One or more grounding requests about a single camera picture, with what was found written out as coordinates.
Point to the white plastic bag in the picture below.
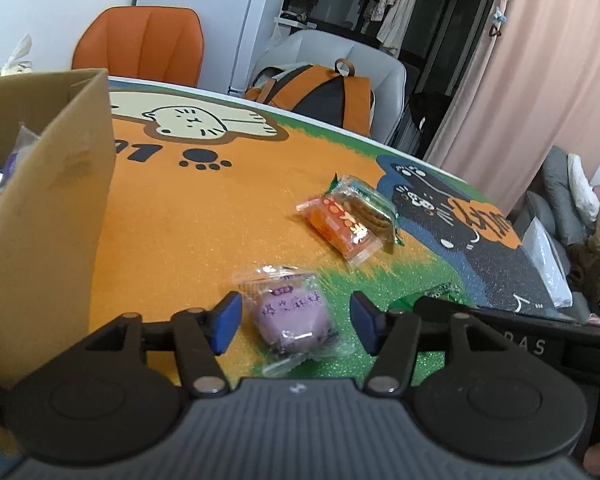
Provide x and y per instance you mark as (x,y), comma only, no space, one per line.
(547,262)

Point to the cream plastic bag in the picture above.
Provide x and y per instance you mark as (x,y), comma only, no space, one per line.
(16,60)

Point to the cardboard box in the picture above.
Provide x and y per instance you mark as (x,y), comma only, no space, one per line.
(45,235)

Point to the green-edged cookie packet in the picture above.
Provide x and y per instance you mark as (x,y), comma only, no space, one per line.
(372,207)

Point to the green snack packet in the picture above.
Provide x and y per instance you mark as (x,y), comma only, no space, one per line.
(414,302)

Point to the pink curtain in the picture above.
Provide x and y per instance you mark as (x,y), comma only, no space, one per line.
(555,60)

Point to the printed cat mat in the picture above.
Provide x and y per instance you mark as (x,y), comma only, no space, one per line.
(180,220)

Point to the shelf rack with jars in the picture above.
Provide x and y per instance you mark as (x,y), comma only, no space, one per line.
(300,2)

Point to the orange snack packet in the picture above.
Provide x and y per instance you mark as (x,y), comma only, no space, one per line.
(337,222)

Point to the white chair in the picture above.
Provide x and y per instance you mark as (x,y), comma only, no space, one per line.
(375,70)

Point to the purple mochi snack packet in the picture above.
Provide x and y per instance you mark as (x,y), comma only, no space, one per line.
(290,315)

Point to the orange and black backpack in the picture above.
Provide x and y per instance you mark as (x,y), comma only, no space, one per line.
(330,95)

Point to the curtain tie ornament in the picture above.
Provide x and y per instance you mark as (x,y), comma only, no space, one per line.
(502,15)

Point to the black bag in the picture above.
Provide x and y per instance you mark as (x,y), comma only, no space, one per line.
(426,115)

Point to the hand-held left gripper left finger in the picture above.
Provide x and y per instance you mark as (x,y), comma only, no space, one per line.
(227,321)

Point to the white pillow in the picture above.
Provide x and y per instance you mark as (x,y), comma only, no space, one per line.
(582,187)

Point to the orange chair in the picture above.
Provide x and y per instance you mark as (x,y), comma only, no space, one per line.
(135,45)

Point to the purple label cake packet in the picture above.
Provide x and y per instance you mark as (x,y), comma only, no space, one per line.
(17,155)

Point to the white hanging garment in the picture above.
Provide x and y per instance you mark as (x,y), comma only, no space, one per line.
(402,10)

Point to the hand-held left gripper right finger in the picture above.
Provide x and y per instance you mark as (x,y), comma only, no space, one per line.
(363,318)

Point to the grey sofa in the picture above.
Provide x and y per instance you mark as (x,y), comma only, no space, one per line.
(555,195)

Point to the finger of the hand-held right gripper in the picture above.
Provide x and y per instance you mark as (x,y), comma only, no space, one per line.
(505,330)

